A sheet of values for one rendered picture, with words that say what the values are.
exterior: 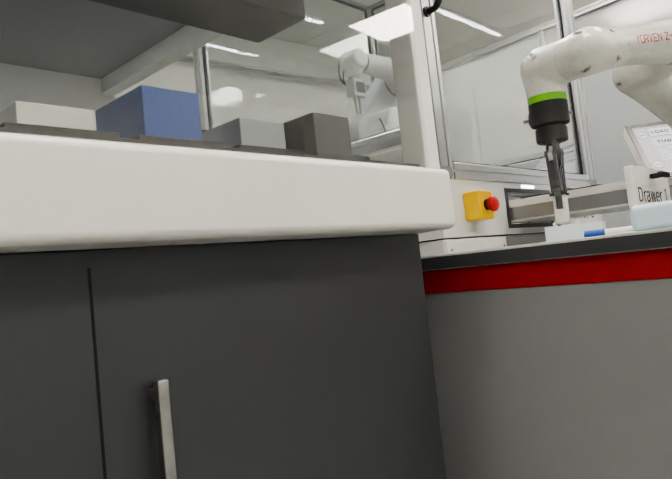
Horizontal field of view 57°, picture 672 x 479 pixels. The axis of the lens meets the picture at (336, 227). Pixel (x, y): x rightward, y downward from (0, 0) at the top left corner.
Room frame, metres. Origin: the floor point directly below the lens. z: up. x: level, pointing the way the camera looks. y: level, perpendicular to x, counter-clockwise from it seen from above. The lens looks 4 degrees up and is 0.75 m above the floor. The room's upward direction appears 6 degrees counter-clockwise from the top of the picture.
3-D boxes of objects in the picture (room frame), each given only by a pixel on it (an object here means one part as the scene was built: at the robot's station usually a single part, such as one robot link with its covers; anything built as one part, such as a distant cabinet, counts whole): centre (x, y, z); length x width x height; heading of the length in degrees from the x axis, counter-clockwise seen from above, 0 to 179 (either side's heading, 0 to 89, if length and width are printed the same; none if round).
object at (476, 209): (1.57, -0.37, 0.88); 0.07 x 0.05 x 0.07; 137
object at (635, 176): (1.60, -0.82, 0.87); 0.29 x 0.02 x 0.11; 137
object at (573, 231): (1.46, -0.56, 0.78); 0.12 x 0.08 x 0.04; 62
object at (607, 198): (1.74, -0.66, 0.86); 0.40 x 0.26 x 0.06; 47
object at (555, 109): (1.50, -0.54, 1.07); 0.12 x 0.09 x 0.06; 61
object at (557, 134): (1.50, -0.55, 1.00); 0.08 x 0.07 x 0.09; 151
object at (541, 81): (1.49, -0.55, 1.17); 0.13 x 0.11 x 0.14; 31
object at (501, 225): (2.18, -0.26, 0.87); 1.02 x 0.95 x 0.14; 137
